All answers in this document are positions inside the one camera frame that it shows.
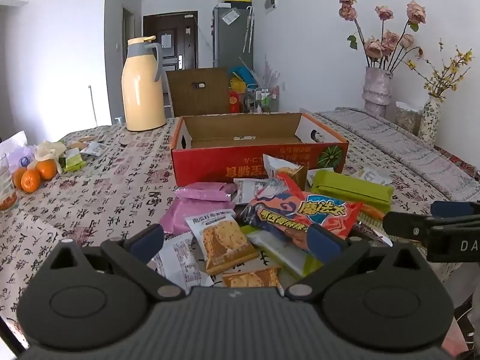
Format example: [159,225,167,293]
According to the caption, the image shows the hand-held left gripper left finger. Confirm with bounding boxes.
[44,224,187,301]

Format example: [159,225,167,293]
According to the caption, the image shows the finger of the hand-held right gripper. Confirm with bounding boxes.
[382,211,436,241]
[431,200,480,218]

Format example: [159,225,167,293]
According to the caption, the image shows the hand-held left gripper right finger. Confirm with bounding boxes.
[284,225,433,301]

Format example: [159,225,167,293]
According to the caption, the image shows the large red noodle packet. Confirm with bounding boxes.
[240,172,364,252]

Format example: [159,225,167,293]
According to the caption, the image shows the long green white snack packet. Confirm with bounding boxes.
[245,229,325,282]

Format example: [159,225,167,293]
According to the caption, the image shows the pink snack packet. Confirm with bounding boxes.
[159,198,235,235]
[175,182,233,201]

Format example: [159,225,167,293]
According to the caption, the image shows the brown cracker snack packet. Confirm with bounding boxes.
[222,266,283,289]
[184,210,260,275]

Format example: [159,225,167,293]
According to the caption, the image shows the brown white snack packet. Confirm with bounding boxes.
[262,154,309,190]

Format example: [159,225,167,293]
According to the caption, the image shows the red cardboard box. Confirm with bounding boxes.
[170,112,349,187]

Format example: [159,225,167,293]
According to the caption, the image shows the grey quilted blanket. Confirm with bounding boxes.
[313,107,480,203]

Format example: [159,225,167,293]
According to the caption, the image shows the floral patterned vase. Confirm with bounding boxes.
[418,95,441,147]

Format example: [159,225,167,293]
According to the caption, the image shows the small white packet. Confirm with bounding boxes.
[79,142,109,157]

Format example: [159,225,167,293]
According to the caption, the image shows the small green packet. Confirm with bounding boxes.
[62,148,87,173]

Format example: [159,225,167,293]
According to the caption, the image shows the clear storage jar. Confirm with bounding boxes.
[394,101,424,136]

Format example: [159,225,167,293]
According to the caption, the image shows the yellow blossom branches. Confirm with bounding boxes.
[407,39,474,100]

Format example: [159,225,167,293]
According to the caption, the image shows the cream crumpled wrapper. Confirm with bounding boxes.
[34,140,66,175]

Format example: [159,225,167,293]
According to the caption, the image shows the pink ribbed vase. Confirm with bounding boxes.
[362,67,394,119]

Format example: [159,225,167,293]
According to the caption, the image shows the yellow thermos jug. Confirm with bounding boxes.
[121,35,167,132]

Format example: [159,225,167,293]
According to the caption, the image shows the drinking glass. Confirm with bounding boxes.
[0,153,17,211]

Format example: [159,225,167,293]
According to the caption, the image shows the thin grey pole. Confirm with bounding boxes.
[88,85,99,126]

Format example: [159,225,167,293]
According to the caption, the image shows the brown cardboard box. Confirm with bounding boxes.
[166,68,230,118]

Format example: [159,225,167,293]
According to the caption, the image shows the white plastic bag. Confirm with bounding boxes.
[0,131,38,173]

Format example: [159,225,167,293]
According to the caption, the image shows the dried pink rose bouquet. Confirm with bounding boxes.
[336,0,427,71]

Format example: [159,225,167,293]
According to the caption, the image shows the blue plastic folder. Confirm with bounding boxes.
[229,65,259,83]

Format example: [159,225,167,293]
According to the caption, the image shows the grey refrigerator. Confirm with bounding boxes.
[212,4,254,70]

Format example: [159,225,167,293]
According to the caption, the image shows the dark wooden door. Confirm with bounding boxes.
[143,11,198,71]

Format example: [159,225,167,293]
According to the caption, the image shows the white umbrella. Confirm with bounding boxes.
[243,6,256,53]

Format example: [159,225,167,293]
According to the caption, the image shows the wire rack with bottles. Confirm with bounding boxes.
[244,85,280,113]

